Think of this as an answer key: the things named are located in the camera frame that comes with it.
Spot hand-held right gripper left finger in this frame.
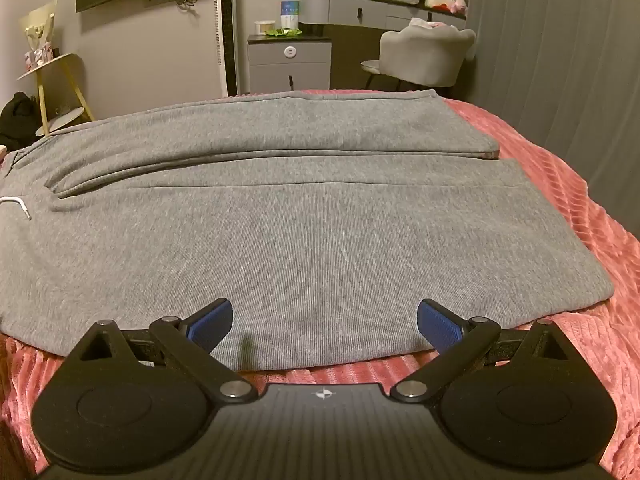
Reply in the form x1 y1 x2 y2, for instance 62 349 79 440
66 298 259 404

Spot grey curtain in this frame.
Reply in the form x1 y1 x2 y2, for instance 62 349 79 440
444 0 640 213

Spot gold side table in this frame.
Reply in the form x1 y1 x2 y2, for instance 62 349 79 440
16 52 97 137

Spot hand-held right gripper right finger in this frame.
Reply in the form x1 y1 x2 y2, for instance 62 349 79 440
390 298 577 404

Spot wrapped flower bouquet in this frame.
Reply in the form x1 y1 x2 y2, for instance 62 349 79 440
19 2 59 69

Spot grey vanity desk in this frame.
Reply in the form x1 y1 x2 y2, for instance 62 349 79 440
298 0 469 92

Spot grey pants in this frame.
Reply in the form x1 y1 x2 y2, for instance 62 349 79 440
0 89 615 372

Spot grey nightstand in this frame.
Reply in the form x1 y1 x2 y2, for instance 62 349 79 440
247 34 333 96

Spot pink cloth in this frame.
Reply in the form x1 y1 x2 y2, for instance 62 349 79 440
409 17 457 31

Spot pink ribbed blanket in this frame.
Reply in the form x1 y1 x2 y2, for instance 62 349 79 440
0 87 640 466

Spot grey upholstered chair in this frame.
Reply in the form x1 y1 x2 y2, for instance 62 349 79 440
360 26 477 94

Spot white tower fan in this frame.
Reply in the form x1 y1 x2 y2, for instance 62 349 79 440
212 0 239 97

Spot blue and white box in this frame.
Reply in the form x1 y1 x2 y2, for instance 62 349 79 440
280 0 301 30

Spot black bag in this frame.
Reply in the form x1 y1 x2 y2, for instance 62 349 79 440
0 92 44 147

